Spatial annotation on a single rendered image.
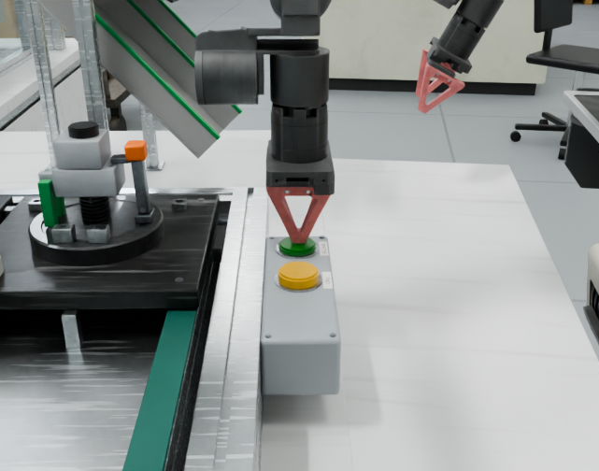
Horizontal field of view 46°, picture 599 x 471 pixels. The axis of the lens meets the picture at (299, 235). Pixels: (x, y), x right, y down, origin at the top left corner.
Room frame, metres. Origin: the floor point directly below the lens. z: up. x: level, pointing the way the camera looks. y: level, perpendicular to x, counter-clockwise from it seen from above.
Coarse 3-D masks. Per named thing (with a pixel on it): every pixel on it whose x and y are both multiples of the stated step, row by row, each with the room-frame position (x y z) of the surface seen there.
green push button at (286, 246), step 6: (282, 240) 0.69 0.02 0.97; (288, 240) 0.69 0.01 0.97; (312, 240) 0.69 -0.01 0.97; (282, 246) 0.67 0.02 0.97; (288, 246) 0.67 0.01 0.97; (294, 246) 0.67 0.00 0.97; (300, 246) 0.67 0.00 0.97; (306, 246) 0.67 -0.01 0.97; (312, 246) 0.67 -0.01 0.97; (288, 252) 0.66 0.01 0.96; (294, 252) 0.66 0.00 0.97; (300, 252) 0.66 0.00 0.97; (306, 252) 0.66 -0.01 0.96
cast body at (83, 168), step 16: (80, 128) 0.68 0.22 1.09; (96, 128) 0.69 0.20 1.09; (64, 144) 0.67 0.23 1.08; (80, 144) 0.67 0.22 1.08; (96, 144) 0.67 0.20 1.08; (64, 160) 0.67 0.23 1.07; (80, 160) 0.67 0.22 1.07; (96, 160) 0.67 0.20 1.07; (48, 176) 0.69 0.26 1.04; (64, 176) 0.67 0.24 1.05; (80, 176) 0.67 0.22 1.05; (96, 176) 0.67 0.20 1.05; (112, 176) 0.67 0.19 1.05; (64, 192) 0.67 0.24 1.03; (80, 192) 0.67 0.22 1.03; (96, 192) 0.67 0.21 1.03; (112, 192) 0.67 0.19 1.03
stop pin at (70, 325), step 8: (64, 312) 0.57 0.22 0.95; (72, 312) 0.57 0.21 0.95; (64, 320) 0.56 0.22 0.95; (72, 320) 0.56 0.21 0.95; (64, 328) 0.56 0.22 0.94; (72, 328) 0.56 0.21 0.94; (80, 328) 0.57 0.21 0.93; (64, 336) 0.56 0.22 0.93; (72, 336) 0.56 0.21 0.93; (80, 336) 0.57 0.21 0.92; (72, 344) 0.56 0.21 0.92; (80, 344) 0.56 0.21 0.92
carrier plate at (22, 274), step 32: (0, 224) 0.72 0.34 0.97; (192, 224) 0.72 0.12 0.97; (32, 256) 0.64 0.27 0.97; (160, 256) 0.64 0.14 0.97; (192, 256) 0.64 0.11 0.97; (0, 288) 0.58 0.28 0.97; (32, 288) 0.58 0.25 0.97; (64, 288) 0.58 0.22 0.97; (96, 288) 0.58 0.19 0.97; (128, 288) 0.58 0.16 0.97; (160, 288) 0.58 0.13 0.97; (192, 288) 0.58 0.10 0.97
